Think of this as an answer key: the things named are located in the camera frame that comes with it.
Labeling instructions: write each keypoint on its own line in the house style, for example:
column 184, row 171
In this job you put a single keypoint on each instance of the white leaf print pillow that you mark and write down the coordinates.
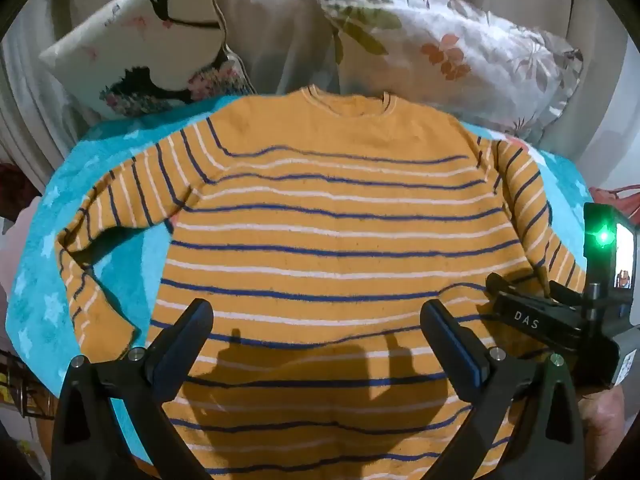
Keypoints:
column 450, row 55

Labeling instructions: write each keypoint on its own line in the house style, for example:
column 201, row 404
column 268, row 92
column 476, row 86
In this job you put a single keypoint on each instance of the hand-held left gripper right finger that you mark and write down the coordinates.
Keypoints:
column 462, row 357

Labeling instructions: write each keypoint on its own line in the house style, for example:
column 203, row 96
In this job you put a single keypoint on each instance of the orange striped sweater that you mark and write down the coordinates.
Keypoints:
column 325, row 220

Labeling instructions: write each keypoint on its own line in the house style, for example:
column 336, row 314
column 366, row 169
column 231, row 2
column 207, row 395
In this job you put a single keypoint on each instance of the white bird print pillow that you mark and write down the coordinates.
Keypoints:
column 125, row 45

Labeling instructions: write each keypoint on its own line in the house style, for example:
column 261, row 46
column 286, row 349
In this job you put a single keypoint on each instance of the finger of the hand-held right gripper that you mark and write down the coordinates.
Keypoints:
column 520, row 292
column 545, row 327

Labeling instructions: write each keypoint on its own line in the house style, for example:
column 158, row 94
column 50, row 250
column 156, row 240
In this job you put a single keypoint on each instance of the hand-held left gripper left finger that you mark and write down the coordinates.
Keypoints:
column 187, row 342

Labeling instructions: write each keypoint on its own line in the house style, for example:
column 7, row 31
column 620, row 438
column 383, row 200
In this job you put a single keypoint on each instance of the white sheer curtain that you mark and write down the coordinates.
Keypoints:
column 290, row 30

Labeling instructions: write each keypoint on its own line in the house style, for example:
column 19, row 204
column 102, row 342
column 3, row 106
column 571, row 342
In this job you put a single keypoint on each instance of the turquoise cartoon star blanket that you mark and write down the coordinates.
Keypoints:
column 45, row 280

